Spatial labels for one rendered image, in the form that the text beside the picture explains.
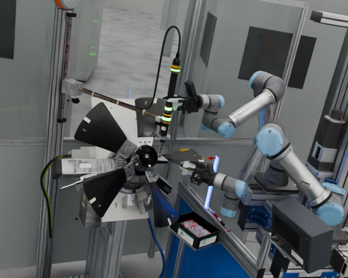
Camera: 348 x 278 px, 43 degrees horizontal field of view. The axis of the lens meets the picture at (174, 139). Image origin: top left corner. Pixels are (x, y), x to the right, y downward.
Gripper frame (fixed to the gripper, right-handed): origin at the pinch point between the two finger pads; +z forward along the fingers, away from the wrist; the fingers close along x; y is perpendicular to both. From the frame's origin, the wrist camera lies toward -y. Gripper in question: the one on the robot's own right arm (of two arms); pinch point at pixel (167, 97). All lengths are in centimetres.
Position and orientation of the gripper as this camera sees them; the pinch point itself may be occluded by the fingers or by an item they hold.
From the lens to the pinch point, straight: 216.2
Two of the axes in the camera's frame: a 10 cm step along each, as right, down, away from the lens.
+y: -1.8, 9.2, 3.4
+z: -8.1, 0.6, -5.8
